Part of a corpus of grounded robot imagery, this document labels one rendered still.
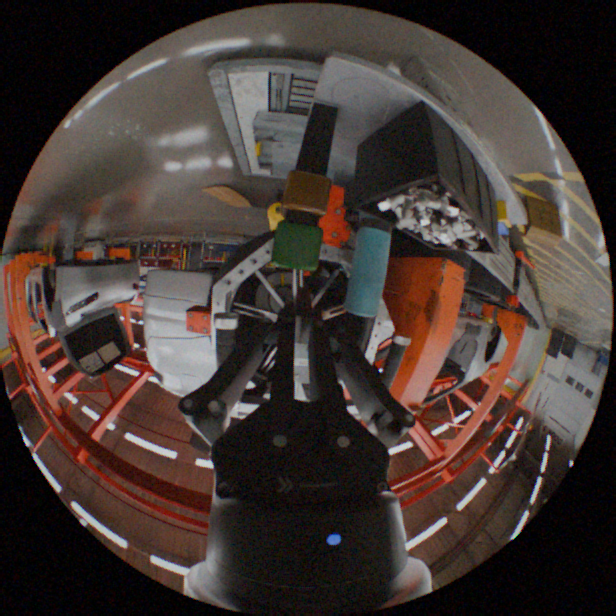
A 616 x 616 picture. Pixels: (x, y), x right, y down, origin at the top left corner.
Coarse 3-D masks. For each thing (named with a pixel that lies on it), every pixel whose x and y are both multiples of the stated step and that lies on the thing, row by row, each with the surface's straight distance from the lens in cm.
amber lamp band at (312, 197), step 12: (288, 180) 16; (300, 180) 16; (312, 180) 17; (324, 180) 17; (288, 192) 16; (300, 192) 16; (312, 192) 16; (324, 192) 16; (288, 204) 15; (300, 204) 15; (312, 204) 16; (324, 204) 16
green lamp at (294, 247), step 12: (276, 228) 15; (288, 228) 15; (300, 228) 15; (312, 228) 15; (276, 240) 15; (288, 240) 15; (300, 240) 15; (312, 240) 15; (276, 252) 15; (288, 252) 15; (300, 252) 15; (312, 252) 15; (276, 264) 15; (288, 264) 15; (300, 264) 15; (312, 264) 15
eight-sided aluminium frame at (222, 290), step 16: (272, 240) 48; (256, 256) 49; (320, 256) 50; (336, 256) 51; (352, 256) 52; (240, 272) 54; (224, 288) 50; (224, 304) 52; (384, 304) 59; (368, 320) 63; (384, 320) 61; (368, 336) 62; (368, 352) 63; (256, 384) 63
